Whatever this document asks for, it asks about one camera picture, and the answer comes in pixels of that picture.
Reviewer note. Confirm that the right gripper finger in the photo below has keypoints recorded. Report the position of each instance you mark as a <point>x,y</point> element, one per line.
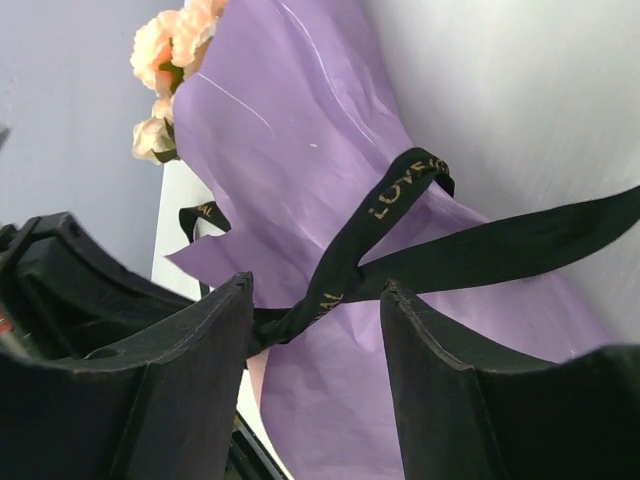
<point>467,407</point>

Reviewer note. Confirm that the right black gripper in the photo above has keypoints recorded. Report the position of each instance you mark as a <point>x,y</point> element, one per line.
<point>159,404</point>

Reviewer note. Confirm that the black ribbon gold lettering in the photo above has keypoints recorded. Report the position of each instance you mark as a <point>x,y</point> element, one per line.
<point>310,255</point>

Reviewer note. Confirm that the purple wrapping paper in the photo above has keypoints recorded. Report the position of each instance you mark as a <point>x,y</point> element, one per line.
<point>301,86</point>

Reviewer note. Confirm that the pink artificial flower bunch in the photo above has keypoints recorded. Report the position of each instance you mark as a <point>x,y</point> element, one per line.
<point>168,50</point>

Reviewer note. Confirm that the pink tissue paper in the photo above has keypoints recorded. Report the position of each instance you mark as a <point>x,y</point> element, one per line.
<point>256,367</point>

